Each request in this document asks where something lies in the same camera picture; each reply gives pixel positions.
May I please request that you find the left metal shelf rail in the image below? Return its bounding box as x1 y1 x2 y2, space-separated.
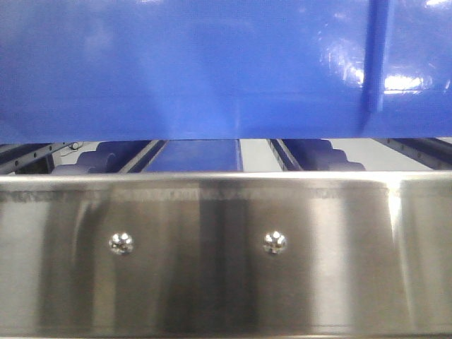
1 142 73 174

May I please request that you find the blue plastic bin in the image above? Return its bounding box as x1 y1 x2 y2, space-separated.
1 1 451 143

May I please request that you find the right panel screw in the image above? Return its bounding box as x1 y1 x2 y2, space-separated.
263 230 287 255

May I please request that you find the center-right metal rail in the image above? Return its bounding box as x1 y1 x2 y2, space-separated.
267 139 303 172

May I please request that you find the right metal shelf rail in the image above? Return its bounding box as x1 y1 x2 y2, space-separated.
374 138 451 170

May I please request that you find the left panel screw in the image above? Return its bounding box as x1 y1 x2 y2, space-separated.
108 232 134 256

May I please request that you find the panel screw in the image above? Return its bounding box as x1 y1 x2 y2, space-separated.
108 232 134 256
263 230 287 255

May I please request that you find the center-left metal rail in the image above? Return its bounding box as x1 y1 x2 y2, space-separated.
117 140 167 174

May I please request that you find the stainless steel cart panel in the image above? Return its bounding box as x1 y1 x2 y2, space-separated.
1 172 451 338

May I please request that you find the metal shelf rail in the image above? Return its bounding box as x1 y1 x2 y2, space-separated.
374 138 451 170
1 142 73 174

